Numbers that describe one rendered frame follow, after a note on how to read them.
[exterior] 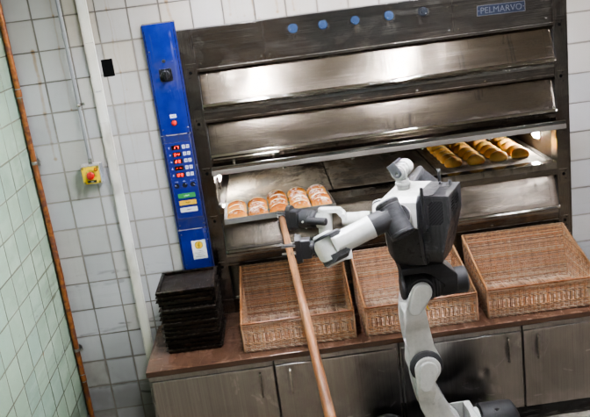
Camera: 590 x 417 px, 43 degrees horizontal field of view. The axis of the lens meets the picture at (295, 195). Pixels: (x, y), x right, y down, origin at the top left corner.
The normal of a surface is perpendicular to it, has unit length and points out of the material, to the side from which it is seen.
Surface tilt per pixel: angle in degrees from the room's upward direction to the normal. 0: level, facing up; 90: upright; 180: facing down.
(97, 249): 90
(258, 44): 91
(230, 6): 90
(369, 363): 91
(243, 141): 70
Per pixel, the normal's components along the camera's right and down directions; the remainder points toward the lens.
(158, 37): 0.06, 0.27
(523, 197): 0.01, -0.07
